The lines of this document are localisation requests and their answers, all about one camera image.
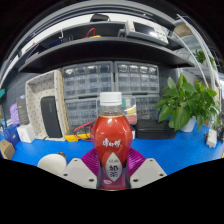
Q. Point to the white metal shelf unit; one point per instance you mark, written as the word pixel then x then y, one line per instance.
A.
pixel 203 56

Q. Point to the dark grey upright box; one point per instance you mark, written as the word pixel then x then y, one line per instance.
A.
pixel 22 110

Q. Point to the green potted plant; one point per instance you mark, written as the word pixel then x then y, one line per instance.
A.
pixel 185 103

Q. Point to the black wall shelf unit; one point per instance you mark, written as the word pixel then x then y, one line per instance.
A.
pixel 100 50

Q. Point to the white cup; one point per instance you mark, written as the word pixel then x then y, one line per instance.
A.
pixel 50 164

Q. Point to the small white box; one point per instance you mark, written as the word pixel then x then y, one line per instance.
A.
pixel 26 132

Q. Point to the beige dotted storage bin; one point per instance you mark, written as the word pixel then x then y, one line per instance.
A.
pixel 35 96

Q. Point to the white power adapter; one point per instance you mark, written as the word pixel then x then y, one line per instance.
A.
pixel 211 138

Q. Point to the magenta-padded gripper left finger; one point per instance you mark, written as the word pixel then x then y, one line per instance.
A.
pixel 80 173

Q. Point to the clear organizer with coloured parts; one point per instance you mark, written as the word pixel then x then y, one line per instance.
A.
pixel 130 110

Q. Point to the grey small-parts drawer cabinet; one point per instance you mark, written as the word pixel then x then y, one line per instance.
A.
pixel 80 111
pixel 146 106
pixel 86 80
pixel 136 77

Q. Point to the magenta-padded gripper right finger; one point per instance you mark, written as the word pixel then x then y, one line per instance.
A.
pixel 148 173

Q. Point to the flat black case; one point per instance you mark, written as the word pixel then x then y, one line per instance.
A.
pixel 155 130

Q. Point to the red drink bottle white cap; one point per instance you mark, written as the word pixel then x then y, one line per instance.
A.
pixel 111 133

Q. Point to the yellow multimeter with red leads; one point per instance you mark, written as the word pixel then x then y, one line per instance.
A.
pixel 76 136

